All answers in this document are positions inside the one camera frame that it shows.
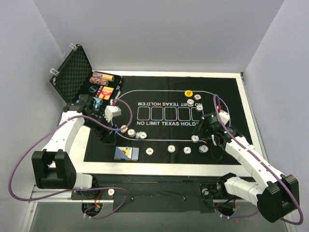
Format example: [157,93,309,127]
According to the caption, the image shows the orange card deck box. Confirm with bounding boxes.
[96,86,114,100]

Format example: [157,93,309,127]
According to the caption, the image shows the black poker table mat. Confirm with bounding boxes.
[83,75,258,165]

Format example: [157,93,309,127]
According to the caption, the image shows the black round dealer puck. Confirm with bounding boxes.
[89,86,98,93]

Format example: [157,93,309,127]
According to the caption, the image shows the red chips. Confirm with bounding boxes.
[120,125,128,133]
[194,94,201,101]

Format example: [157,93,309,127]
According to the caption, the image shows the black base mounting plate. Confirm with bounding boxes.
[70,173,277,215]

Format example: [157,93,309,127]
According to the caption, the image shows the yellow big blind button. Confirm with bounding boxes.
[184,90,193,97]

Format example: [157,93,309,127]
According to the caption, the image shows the grey 1 chip stack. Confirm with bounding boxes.
[168,145,176,153]

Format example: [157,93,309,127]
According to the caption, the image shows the aluminium front rail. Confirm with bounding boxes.
[28,182,290,203]

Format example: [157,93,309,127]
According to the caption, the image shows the red 100 chip stack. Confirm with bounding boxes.
[145,147,154,155]

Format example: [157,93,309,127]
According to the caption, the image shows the blue 5 chip stack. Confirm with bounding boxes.
[183,146,192,154]

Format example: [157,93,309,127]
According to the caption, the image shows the black chip carrying case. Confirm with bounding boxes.
[50,44,123,103]

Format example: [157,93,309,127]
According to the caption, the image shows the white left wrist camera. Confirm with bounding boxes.
[104,105,122,122]

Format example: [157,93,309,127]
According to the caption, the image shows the blue playing card box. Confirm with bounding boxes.
[114,147,139,161]

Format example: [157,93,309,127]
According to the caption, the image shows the brown chip roll top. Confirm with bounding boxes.
[92,72,114,82]

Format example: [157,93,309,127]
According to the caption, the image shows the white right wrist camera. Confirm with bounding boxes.
[219,110,230,126]

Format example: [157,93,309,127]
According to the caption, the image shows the teal chip roll upper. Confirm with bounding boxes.
[94,97,103,107]

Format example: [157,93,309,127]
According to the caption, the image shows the grey chips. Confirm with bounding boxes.
[191,135,199,143]
[186,99,195,107]
[127,129,136,137]

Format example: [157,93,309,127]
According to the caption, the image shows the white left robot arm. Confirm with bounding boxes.
[31,94,121,199]

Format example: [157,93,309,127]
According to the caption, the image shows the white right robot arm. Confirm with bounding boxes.
[193,112,300,223]

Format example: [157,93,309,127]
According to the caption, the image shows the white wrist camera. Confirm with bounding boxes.
[219,110,230,126]
[104,105,122,122]

